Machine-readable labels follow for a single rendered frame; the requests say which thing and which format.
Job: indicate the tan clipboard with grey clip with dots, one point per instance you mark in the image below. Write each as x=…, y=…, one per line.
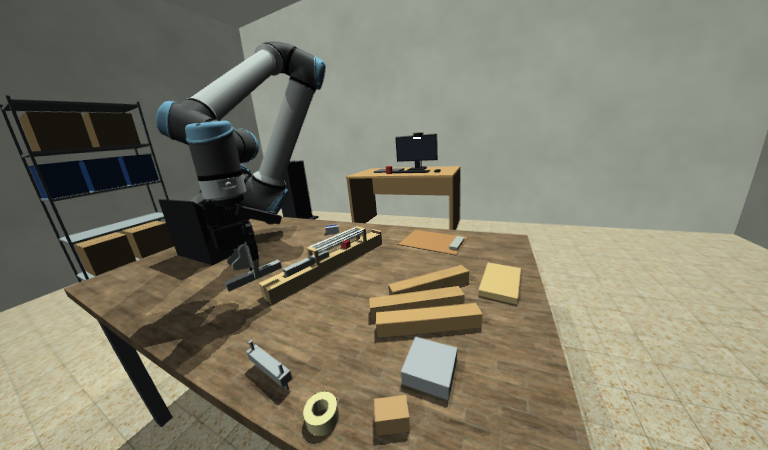
x=444, y=243

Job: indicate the pale yellow tape roll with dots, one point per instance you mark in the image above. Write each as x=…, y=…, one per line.
x=321, y=425

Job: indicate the small tan block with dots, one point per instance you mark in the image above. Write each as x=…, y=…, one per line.
x=391, y=415

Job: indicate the tan flat wooden block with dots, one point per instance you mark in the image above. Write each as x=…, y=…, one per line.
x=500, y=282

